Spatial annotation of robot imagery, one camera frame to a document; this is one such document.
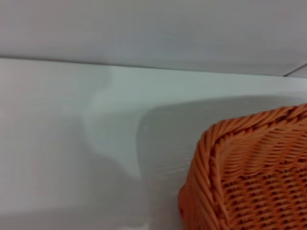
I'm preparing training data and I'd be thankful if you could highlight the orange woven plastic basket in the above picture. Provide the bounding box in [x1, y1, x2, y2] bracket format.
[177, 103, 307, 230]

